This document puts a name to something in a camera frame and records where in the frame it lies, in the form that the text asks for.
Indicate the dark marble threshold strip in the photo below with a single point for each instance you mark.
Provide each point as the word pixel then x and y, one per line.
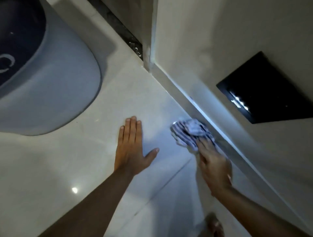
pixel 117 26

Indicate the striped cleaning cloth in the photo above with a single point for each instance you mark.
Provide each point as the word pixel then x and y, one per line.
pixel 187 131

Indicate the person's bare foot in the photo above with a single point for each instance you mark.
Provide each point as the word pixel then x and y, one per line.
pixel 214 225

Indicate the person's right fingers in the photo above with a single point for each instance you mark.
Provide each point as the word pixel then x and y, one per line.
pixel 205 147

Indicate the person's left forearm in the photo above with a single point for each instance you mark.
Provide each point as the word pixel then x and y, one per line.
pixel 93 207

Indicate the person's left thumb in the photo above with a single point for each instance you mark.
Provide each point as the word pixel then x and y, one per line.
pixel 152 153

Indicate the person's right forearm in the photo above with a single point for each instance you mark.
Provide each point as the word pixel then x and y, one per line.
pixel 251 214

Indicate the person's left hand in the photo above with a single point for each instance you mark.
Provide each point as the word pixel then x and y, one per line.
pixel 130 156

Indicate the black flush plate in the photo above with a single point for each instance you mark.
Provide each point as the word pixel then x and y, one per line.
pixel 266 90

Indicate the person's left middle finger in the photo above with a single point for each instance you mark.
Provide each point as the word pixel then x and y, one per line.
pixel 133 130

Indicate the person's right hand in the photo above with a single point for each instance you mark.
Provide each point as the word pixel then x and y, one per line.
pixel 215 168

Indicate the person's left little finger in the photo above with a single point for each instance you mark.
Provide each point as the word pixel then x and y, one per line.
pixel 121 136

